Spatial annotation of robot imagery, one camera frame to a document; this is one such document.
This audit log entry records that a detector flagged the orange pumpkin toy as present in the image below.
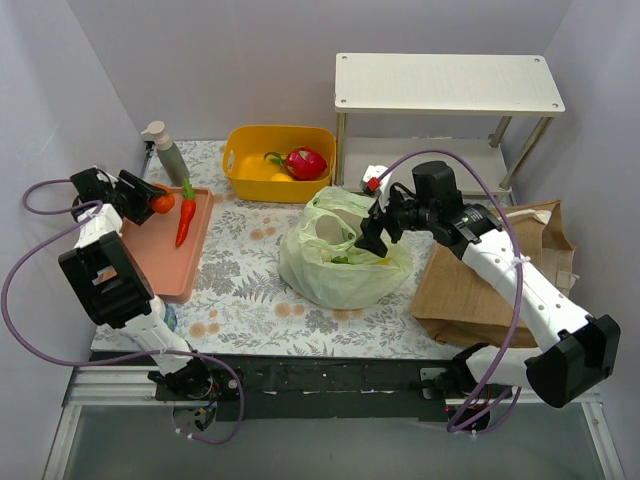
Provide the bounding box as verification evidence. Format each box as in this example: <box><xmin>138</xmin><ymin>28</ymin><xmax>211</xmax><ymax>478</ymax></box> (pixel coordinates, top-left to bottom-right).
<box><xmin>150</xmin><ymin>190</ymin><xmax>175</xmax><ymax>215</ymax></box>

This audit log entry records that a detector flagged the red chili pepper toy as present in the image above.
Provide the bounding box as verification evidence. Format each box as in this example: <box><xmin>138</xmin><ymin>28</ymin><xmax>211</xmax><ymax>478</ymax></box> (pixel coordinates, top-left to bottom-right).
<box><xmin>175</xmin><ymin>178</ymin><xmax>197</xmax><ymax>248</ymax></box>

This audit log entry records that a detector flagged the green plastic grocery bag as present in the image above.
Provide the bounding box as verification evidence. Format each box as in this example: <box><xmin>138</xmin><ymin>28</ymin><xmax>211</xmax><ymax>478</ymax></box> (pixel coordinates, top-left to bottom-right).
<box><xmin>278</xmin><ymin>187</ymin><xmax>413</xmax><ymax>309</ymax></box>

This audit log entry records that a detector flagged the red dragon fruit toy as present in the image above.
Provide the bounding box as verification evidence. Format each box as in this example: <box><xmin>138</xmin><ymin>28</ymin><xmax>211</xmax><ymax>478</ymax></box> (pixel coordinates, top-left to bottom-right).
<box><xmin>263</xmin><ymin>147</ymin><xmax>328</xmax><ymax>181</ymax></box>

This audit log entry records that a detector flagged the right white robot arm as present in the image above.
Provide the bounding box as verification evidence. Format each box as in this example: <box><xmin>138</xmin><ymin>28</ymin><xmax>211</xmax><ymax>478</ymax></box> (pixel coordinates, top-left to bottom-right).
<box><xmin>355</xmin><ymin>161</ymin><xmax>621</xmax><ymax>408</ymax></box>

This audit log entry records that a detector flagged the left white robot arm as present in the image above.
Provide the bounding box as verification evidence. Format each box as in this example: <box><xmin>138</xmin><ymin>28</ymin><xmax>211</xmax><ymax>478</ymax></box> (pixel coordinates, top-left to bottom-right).
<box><xmin>58</xmin><ymin>167</ymin><xmax>213</xmax><ymax>400</ymax></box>

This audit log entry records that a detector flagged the grey pump soap bottle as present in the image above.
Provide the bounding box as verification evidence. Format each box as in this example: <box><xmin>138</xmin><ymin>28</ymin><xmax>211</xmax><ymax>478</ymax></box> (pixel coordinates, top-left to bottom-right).
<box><xmin>141</xmin><ymin>121</ymin><xmax>190</xmax><ymax>187</ymax></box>

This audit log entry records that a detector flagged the pink plastic tray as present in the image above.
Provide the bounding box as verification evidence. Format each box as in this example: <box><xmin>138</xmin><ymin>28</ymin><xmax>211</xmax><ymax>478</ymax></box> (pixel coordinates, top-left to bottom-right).
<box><xmin>122</xmin><ymin>188</ymin><xmax>214</xmax><ymax>304</ymax></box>

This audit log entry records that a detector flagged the yellow plastic basket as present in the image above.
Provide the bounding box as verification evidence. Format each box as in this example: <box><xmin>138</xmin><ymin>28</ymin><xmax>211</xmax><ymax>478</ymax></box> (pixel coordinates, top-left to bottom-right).
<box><xmin>222</xmin><ymin>125</ymin><xmax>336</xmax><ymax>203</ymax></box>

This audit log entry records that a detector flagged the brown jute tote bag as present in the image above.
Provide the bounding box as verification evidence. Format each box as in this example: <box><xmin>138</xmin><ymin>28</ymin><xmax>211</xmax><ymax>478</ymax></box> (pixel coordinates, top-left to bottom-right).
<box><xmin>410</xmin><ymin>200</ymin><xmax>578</xmax><ymax>347</ymax></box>

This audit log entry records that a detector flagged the white blue tape roll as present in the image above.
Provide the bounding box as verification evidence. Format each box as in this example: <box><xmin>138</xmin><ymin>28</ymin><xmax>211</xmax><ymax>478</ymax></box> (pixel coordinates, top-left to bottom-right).
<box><xmin>163</xmin><ymin>304</ymin><xmax>177</xmax><ymax>332</ymax></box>

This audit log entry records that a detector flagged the floral table mat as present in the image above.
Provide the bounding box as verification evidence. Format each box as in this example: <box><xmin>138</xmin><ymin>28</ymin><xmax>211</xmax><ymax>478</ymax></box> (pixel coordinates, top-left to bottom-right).
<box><xmin>91</xmin><ymin>139</ymin><xmax>516</xmax><ymax>359</ymax></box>

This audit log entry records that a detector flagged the white two-tier shelf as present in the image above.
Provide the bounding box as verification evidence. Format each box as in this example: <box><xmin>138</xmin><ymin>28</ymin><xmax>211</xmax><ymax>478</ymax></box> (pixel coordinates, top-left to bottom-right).
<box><xmin>333</xmin><ymin>53</ymin><xmax>565</xmax><ymax>199</ymax></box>

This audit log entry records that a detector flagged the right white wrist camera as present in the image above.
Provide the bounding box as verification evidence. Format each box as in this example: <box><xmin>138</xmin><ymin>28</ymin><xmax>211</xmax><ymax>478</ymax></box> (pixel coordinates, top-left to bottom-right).
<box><xmin>360</xmin><ymin>165</ymin><xmax>392</xmax><ymax>211</ymax></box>

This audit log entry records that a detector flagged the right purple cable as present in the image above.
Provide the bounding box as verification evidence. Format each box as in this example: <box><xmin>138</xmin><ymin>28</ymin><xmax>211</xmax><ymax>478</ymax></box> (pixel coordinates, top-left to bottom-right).
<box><xmin>379</xmin><ymin>148</ymin><xmax>526</xmax><ymax>435</ymax></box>

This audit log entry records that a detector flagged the purple cable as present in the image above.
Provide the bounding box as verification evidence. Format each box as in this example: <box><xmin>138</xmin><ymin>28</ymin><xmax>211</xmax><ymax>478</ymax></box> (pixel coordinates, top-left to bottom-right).
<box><xmin>379</xmin><ymin>148</ymin><xmax>526</xmax><ymax>435</ymax></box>
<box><xmin>0</xmin><ymin>179</ymin><xmax>246</xmax><ymax>446</ymax></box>

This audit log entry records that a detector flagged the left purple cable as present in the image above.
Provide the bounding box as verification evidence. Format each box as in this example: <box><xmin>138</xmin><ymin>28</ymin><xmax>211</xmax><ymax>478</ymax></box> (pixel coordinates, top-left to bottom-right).
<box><xmin>0</xmin><ymin>179</ymin><xmax>246</xmax><ymax>446</ymax></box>

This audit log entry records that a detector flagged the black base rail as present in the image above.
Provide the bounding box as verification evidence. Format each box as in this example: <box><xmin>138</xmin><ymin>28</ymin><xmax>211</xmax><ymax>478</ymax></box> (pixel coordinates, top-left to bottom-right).
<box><xmin>64</xmin><ymin>351</ymin><xmax>603</xmax><ymax>435</ymax></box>

